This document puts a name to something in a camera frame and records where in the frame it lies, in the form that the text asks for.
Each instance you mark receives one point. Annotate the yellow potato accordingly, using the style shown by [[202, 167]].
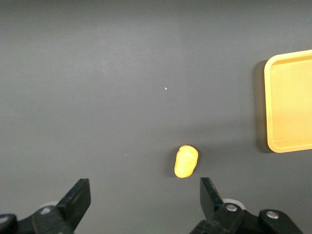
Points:
[[185, 162]]

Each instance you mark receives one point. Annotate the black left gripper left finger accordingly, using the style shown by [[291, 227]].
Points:
[[73, 207]]

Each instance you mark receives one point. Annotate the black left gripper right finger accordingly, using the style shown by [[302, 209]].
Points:
[[214, 212]]

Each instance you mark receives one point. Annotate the yellow rectangular plastic tray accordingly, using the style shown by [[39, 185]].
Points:
[[292, 102]]

